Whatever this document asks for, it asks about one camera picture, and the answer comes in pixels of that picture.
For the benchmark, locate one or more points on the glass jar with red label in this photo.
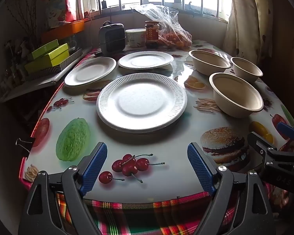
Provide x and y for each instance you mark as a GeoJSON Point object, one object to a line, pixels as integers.
{"type": "Point", "coordinates": [152, 33]}

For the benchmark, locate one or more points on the food print tablecloth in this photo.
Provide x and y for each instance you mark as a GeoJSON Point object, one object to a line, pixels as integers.
{"type": "Point", "coordinates": [93, 127]}

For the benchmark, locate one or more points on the plaid cloth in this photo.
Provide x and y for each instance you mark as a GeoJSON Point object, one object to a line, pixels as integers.
{"type": "Point", "coordinates": [142, 217]}

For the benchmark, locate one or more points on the dried branches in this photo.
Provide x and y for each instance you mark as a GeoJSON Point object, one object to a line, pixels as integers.
{"type": "Point", "coordinates": [27, 12]}

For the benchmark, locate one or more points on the cluster of small ornaments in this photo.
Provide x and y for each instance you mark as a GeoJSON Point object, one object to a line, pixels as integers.
{"type": "Point", "coordinates": [14, 58]}

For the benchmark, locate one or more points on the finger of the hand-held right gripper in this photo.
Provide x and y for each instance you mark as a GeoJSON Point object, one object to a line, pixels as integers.
{"type": "Point", "coordinates": [288, 129]}
{"type": "Point", "coordinates": [258, 140]}

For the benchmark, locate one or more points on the dotted cream curtain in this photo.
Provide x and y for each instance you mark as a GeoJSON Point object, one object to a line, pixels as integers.
{"type": "Point", "coordinates": [247, 24]}

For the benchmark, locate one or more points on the white plastic tub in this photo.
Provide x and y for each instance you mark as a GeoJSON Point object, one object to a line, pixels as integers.
{"type": "Point", "coordinates": [135, 38]}

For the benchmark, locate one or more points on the colourful printed box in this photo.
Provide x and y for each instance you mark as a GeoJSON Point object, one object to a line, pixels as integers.
{"type": "Point", "coordinates": [55, 12]}

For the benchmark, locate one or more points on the wide beige paper bowl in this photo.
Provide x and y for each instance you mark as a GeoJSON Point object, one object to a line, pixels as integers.
{"type": "Point", "coordinates": [210, 62]}

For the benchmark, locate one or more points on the small beige paper bowl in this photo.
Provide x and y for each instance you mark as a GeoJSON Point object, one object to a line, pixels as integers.
{"type": "Point", "coordinates": [246, 69]}

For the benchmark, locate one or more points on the small black bottle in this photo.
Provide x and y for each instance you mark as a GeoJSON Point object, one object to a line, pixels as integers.
{"type": "Point", "coordinates": [104, 4]}

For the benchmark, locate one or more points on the large ribbed white paper plate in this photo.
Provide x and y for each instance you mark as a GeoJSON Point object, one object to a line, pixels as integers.
{"type": "Point", "coordinates": [142, 102]}

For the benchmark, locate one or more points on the small dark object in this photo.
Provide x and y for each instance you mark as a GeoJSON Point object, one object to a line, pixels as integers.
{"type": "Point", "coordinates": [191, 6]}

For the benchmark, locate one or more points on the flat green box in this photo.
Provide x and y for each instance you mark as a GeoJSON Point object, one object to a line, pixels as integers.
{"type": "Point", "coordinates": [43, 49]}

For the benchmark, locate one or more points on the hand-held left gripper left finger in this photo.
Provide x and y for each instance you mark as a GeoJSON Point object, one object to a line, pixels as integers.
{"type": "Point", "coordinates": [95, 166]}

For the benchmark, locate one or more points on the white side table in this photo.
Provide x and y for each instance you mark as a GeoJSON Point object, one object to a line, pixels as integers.
{"type": "Point", "coordinates": [34, 85]}

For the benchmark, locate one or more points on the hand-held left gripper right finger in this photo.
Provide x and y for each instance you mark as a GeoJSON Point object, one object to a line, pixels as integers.
{"type": "Point", "coordinates": [199, 169]}

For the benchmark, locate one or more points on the chevron patterned box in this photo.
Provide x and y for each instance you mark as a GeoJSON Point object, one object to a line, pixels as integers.
{"type": "Point", "coordinates": [71, 60]}

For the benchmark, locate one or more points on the orange box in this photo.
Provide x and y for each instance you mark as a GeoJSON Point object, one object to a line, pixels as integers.
{"type": "Point", "coordinates": [63, 30]}

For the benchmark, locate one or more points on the black binder clip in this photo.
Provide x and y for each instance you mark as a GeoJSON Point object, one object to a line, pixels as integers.
{"type": "Point", "coordinates": [27, 143]}

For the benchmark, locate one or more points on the red bag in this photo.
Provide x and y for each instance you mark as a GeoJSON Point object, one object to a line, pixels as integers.
{"type": "Point", "coordinates": [70, 2]}

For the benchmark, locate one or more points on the grey desk heater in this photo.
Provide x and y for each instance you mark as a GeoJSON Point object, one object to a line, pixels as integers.
{"type": "Point", "coordinates": [112, 38]}

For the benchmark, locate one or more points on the large green box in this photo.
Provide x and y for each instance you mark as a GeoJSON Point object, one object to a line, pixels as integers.
{"type": "Point", "coordinates": [49, 60]}

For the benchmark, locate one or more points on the smooth white paper plate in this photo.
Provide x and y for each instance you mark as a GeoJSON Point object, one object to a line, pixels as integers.
{"type": "Point", "coordinates": [88, 72]}

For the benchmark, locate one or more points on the clear bag of oranges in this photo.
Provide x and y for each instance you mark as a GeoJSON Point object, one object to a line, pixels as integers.
{"type": "Point", "coordinates": [172, 33]}

